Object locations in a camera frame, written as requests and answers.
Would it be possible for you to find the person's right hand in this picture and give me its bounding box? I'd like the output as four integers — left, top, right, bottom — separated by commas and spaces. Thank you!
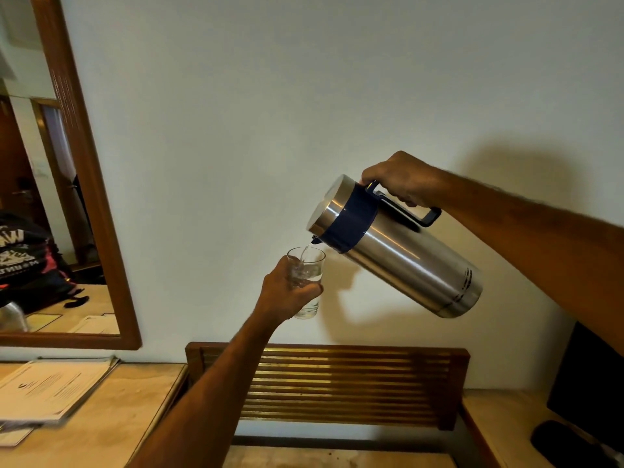
360, 151, 451, 208

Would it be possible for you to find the person's left hand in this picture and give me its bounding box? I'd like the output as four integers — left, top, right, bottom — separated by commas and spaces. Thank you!
253, 255, 324, 330

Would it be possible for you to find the clear drinking glass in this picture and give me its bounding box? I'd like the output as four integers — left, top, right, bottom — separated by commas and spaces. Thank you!
287, 246, 326, 320

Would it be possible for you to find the stainless steel thermos jug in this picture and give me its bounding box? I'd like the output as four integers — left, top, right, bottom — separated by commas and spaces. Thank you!
306, 174, 484, 319

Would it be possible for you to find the person's left forearm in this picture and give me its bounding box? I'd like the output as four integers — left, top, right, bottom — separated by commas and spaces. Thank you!
125, 307, 283, 468

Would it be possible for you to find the person's right forearm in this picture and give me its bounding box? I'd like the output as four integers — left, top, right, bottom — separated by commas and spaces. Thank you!
439, 170, 624, 358

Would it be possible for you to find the wooden slatted luggage rack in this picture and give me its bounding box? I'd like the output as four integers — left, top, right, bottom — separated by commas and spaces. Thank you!
185, 342, 471, 432

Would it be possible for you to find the wooden desk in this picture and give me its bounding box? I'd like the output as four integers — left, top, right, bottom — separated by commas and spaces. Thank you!
0, 361, 190, 468

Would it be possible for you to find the white paper folder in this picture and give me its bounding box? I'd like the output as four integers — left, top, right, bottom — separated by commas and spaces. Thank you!
0, 357, 121, 434

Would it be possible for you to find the black television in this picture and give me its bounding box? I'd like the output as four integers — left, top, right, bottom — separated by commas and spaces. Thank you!
547, 321, 624, 454

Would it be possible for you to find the wooden side table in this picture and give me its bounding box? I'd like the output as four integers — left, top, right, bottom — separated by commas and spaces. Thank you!
458, 390, 624, 468

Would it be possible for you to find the black remote control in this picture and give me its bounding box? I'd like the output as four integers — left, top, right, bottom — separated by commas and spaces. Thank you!
530, 420, 605, 468

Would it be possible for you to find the wooden framed wall mirror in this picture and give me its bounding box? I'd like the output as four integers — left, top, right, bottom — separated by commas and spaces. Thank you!
0, 0, 143, 351

